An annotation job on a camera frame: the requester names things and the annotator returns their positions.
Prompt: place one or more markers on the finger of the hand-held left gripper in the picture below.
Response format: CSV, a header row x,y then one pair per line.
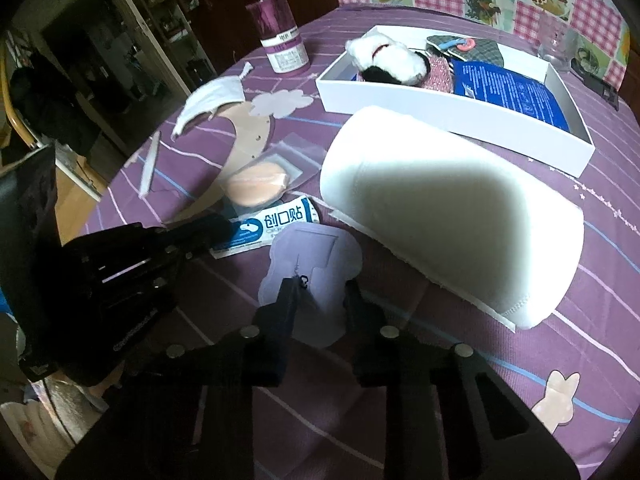
x,y
205,232

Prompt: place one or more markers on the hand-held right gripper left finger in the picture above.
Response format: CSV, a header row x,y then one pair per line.
x,y
294,302

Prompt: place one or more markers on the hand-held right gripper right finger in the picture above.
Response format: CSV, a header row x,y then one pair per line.
x,y
351,302

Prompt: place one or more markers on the lilac sanitary pad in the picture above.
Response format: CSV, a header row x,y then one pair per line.
x,y
310,250

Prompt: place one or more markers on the white and blue bandage packet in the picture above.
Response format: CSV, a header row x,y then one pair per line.
x,y
280,220

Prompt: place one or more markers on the white cardboard box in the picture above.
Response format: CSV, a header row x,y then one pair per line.
x,y
340,97

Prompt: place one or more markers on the blue plastic sock clip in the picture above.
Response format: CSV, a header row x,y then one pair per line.
x,y
450,45

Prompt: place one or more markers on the red plastic sock clip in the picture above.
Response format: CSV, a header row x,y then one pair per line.
x,y
467,46

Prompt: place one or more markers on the grey plaid socks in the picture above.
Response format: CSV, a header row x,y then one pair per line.
x,y
485,52

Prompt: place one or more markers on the peach powder puff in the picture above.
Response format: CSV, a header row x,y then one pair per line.
x,y
255,185

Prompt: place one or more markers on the white flat stick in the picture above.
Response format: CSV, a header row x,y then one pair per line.
x,y
150,165

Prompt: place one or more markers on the clear plastic pouch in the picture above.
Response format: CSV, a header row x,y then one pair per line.
x,y
300,155

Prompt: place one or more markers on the crumpled white bag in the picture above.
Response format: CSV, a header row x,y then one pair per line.
x,y
25,425

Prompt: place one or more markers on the large white padded cloth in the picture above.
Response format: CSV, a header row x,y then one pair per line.
x,y
400,160

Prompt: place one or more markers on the yellow framed chair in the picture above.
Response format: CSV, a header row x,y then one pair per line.
x,y
15,125

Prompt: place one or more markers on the dark garment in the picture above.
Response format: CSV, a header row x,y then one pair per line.
x,y
55,105

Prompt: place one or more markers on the purple canister with white label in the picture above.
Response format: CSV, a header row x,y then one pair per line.
x,y
280,25

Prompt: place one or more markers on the glass door cabinet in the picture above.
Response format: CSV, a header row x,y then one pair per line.
x,y
150,10

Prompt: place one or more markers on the purple striped tablecloth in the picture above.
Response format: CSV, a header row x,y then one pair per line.
x,y
575,360

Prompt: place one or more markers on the pink patterned cloth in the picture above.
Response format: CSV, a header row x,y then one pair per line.
x,y
440,75

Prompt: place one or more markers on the white and black plush toy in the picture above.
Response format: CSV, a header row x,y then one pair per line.
x,y
395,60

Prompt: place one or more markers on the dark blue flat packet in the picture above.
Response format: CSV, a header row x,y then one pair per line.
x,y
510,92

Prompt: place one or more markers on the clear glass cup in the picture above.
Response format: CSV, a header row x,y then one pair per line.
x,y
557,50

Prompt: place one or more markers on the black plastic clip bracket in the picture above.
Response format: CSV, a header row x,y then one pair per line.
x,y
600,85

